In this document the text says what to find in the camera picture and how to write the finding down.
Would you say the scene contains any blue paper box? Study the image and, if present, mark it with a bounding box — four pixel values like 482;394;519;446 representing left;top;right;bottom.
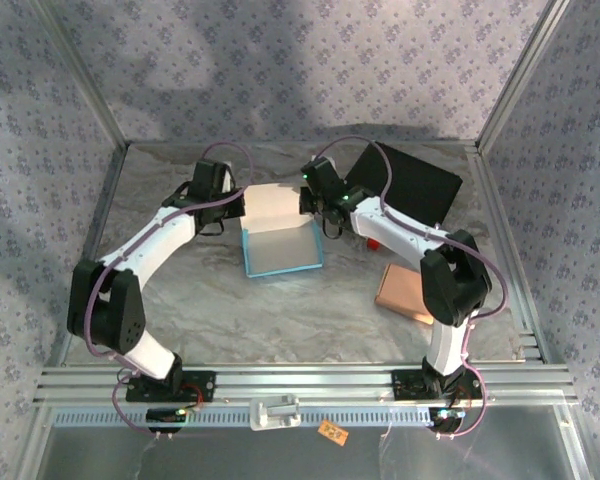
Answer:
238;182;326;280

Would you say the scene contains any orange paper box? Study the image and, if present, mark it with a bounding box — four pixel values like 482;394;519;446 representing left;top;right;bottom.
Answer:
373;262;437;327

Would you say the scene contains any black hard case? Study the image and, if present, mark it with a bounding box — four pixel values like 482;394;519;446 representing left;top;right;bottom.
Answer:
343;140;465;229

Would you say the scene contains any black left controller board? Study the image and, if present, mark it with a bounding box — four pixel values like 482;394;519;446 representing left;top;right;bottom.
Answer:
145;407;189;434

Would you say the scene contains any black controller board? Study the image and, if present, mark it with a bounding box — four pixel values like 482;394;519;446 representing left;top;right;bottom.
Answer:
426;406;467;434
145;407;189;434

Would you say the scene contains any orange tag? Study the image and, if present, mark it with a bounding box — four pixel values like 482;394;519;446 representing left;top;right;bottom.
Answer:
317;418;350;446

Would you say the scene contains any black right controller board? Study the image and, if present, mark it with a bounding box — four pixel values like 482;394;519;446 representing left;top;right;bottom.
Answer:
426;406;467;434

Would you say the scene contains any grey metal panel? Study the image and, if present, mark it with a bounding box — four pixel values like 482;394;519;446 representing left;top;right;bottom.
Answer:
34;405;589;480

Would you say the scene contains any thin black right gripper cable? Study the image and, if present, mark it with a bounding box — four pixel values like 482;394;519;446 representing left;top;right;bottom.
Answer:
321;209;344;241

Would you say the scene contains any aluminium table edge rail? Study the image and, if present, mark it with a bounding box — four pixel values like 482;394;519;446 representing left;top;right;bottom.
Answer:
42;142;132;371
465;144;551;365
124;139;481;149

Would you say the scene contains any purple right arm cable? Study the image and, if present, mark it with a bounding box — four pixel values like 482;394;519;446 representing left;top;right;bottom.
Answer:
312;135;510;442

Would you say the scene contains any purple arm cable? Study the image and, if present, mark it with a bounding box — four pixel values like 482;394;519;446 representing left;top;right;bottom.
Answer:
87;141;255;442
312;135;510;442

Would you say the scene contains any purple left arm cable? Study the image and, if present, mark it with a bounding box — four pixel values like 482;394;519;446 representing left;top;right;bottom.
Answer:
87;141;255;442

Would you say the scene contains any aluminium frame post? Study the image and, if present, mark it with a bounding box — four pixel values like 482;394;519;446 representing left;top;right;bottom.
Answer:
474;0;576;154
27;0;132;147

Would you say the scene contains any aluminium mounting rail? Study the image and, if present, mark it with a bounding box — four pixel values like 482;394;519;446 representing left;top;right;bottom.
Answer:
32;363;580;407

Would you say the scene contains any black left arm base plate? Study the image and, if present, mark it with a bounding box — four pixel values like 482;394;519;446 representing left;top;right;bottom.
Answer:
125;370;217;404

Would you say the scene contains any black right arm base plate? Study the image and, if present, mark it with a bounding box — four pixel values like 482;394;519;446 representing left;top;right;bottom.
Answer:
392;368;484;401

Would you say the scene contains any grey slotted cable duct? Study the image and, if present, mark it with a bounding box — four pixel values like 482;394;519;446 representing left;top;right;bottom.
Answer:
52;405;434;429

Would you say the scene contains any white plastic bracket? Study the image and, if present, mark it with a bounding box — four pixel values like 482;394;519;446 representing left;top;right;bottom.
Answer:
248;393;302;432

